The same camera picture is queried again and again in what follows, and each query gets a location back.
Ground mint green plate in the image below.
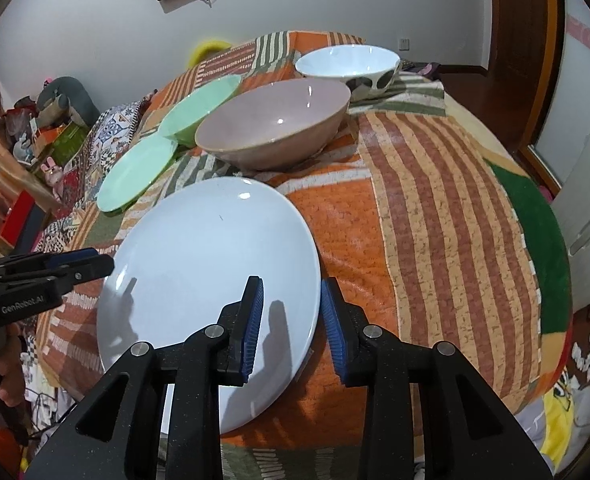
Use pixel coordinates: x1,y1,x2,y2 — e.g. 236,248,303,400
97,133,178,212

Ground white plate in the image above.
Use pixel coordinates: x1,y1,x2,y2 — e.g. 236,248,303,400
97,177,321,432

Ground mint green bowl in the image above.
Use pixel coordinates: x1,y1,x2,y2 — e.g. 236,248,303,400
157,75,242,148

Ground pink bowl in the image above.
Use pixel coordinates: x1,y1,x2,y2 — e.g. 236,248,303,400
195,78,350,171

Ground white bowl with dots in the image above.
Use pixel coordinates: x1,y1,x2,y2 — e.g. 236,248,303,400
295,44,401,102

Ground left hand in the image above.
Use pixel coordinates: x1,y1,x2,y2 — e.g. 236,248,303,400
0,323,25,408

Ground green storage box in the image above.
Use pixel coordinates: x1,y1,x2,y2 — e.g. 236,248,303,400
30,122,89,176

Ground grey plush toy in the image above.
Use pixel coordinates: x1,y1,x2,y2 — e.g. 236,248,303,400
36,76,100,128

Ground yellow foam tube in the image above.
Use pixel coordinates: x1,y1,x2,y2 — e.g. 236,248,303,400
187,39,231,70

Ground brown wooden door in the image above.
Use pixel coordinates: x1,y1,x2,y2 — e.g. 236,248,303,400
487,0,561,162

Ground dark backpack on floor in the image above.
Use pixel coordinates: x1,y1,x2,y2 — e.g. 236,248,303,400
400,60,440,80

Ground white wall socket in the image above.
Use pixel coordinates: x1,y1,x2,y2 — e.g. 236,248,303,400
398,38,410,52

